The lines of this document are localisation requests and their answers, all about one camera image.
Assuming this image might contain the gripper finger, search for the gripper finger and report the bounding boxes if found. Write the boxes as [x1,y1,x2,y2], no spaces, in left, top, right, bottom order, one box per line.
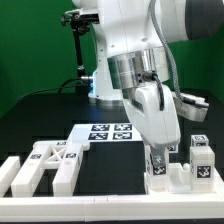
[151,148,166,166]

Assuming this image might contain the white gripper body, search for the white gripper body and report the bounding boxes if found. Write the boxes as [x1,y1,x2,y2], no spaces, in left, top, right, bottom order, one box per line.
[123,83,181,149]

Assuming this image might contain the white chair seat part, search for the white chair seat part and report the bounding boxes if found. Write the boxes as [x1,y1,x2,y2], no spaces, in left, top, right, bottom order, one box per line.
[150,163,224,194]

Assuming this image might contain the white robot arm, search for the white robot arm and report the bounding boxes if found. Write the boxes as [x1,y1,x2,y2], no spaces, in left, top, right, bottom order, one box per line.
[72,0,224,167]

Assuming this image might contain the white tagged cube left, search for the white tagged cube left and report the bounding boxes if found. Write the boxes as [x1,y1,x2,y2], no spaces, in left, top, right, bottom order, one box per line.
[168,145,179,153]

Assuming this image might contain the white tagged cube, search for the white tagged cube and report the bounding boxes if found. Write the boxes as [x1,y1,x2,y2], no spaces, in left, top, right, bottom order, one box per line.
[168,145,179,153]
[191,135,209,147]

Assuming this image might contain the white tagged cube right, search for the white tagged cube right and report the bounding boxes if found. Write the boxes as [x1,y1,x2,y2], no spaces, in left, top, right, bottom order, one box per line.
[191,135,209,147]

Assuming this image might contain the white U-shaped fence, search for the white U-shaped fence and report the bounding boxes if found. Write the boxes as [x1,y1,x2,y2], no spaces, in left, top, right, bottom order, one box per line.
[0,156,224,222]

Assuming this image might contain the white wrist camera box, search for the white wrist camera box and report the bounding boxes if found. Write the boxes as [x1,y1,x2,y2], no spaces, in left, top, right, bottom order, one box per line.
[172,93,209,122]

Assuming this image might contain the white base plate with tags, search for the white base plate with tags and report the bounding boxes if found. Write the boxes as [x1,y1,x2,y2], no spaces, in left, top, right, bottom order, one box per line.
[68,123,141,142]

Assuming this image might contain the black cable on table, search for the black cable on table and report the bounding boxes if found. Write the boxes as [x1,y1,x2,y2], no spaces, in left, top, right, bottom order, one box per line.
[16,78,93,105]

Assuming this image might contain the black camera on stand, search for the black camera on stand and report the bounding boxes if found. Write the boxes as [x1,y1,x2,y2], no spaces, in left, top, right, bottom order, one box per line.
[61,8,99,26]

